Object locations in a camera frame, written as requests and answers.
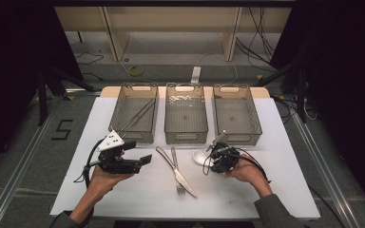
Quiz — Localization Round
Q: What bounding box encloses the short silver metal bar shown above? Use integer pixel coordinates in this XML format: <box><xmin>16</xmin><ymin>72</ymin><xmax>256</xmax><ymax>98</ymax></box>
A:
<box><xmin>64</xmin><ymin>88</ymin><xmax>103</xmax><ymax>97</ymax></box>

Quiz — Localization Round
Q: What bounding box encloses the white table cover sheet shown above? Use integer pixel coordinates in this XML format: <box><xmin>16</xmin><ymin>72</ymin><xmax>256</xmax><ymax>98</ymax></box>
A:
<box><xmin>49</xmin><ymin>96</ymin><xmax>321</xmax><ymax>221</ymax></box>

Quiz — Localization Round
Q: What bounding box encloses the white cable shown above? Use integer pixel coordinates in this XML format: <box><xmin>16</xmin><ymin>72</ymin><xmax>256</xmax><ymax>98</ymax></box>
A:
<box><xmin>199</xmin><ymin>51</ymin><xmax>240</xmax><ymax>86</ymax></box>

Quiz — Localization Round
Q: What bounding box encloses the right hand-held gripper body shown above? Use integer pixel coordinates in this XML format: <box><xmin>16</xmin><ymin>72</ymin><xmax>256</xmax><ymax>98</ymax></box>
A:
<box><xmin>204</xmin><ymin>131</ymin><xmax>241</xmax><ymax>175</ymax></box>

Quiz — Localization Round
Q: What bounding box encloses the thin black floor cable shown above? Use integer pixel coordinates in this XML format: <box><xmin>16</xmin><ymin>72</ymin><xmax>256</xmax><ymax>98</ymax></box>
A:
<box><xmin>74</xmin><ymin>51</ymin><xmax>105</xmax><ymax>82</ymax></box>

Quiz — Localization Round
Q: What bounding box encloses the person's left hand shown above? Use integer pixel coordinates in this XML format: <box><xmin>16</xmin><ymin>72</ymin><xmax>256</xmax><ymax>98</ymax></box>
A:
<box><xmin>86</xmin><ymin>163</ymin><xmax>135</xmax><ymax>200</ymax></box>

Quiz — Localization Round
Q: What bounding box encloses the black curtain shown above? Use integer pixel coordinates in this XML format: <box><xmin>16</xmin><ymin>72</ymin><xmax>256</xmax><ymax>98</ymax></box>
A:
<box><xmin>272</xmin><ymin>0</ymin><xmax>365</xmax><ymax>219</ymax></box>
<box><xmin>0</xmin><ymin>0</ymin><xmax>84</xmax><ymax>179</ymax></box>

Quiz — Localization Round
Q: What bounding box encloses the translucent grey plastic basket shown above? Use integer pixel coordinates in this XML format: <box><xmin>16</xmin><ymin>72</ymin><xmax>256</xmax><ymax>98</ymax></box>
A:
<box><xmin>163</xmin><ymin>83</ymin><xmax>209</xmax><ymax>145</ymax></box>
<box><xmin>212</xmin><ymin>84</ymin><xmax>263</xmax><ymax>146</ymax></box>
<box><xmin>107</xmin><ymin>83</ymin><xmax>160</xmax><ymax>144</ymax></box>

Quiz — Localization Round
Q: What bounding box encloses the white power strip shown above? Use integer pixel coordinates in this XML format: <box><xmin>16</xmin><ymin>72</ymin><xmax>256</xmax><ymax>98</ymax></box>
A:
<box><xmin>190</xmin><ymin>66</ymin><xmax>202</xmax><ymax>85</ymax></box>

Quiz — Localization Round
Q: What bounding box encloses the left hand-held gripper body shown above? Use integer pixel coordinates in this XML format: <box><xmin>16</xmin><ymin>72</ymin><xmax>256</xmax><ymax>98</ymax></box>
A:
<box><xmin>95</xmin><ymin>129</ymin><xmax>143</xmax><ymax>175</ymax></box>

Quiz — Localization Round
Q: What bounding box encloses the right hand-held gripper cable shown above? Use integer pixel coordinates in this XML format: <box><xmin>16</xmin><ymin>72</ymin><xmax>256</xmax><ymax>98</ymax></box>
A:
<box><xmin>202</xmin><ymin>146</ymin><xmax>272</xmax><ymax>184</ymax></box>

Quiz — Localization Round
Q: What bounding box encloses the bundle of black cables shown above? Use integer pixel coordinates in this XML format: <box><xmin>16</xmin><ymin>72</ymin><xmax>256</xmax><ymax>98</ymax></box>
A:
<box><xmin>236</xmin><ymin>7</ymin><xmax>281</xmax><ymax>69</ymax></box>

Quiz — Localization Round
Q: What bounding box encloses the yellow tape roll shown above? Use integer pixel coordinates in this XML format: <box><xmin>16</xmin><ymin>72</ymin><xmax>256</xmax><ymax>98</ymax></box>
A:
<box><xmin>127</xmin><ymin>65</ymin><xmax>145</xmax><ymax>78</ymax></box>

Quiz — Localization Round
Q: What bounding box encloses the metal floor rail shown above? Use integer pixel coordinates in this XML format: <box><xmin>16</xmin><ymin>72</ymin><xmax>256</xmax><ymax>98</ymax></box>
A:
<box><xmin>291</xmin><ymin>112</ymin><xmax>360</xmax><ymax>228</ymax></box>
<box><xmin>0</xmin><ymin>94</ymin><xmax>65</xmax><ymax>228</ymax></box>

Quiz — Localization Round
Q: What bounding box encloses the white ceramic spoon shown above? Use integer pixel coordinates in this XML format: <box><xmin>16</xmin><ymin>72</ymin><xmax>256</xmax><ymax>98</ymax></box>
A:
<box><xmin>192</xmin><ymin>149</ymin><xmax>215</xmax><ymax>166</ymax></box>

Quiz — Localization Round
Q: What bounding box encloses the black metal stand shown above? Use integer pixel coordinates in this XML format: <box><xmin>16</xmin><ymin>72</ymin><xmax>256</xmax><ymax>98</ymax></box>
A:
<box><xmin>255</xmin><ymin>60</ymin><xmax>308</xmax><ymax>124</ymax></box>
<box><xmin>36</xmin><ymin>65</ymin><xmax>96</xmax><ymax>127</ymax></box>

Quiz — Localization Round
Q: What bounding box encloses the metal table knife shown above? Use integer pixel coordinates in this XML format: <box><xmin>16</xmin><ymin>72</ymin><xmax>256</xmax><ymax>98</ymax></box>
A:
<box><xmin>155</xmin><ymin>145</ymin><xmax>199</xmax><ymax>200</ymax></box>

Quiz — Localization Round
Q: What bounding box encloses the metal fork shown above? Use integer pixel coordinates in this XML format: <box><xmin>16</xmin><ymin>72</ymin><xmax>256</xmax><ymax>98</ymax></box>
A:
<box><xmin>170</xmin><ymin>146</ymin><xmax>187</xmax><ymax>197</ymax></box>

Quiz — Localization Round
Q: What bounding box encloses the person's right hand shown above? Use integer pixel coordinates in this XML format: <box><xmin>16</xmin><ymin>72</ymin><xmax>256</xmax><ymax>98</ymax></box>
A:
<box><xmin>225</xmin><ymin>154</ymin><xmax>269</xmax><ymax>190</ymax></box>

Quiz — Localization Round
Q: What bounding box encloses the beige wooden shelf unit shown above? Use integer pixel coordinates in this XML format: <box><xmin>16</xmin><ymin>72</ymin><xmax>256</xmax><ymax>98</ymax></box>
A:
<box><xmin>53</xmin><ymin>7</ymin><xmax>293</xmax><ymax>63</ymax></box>

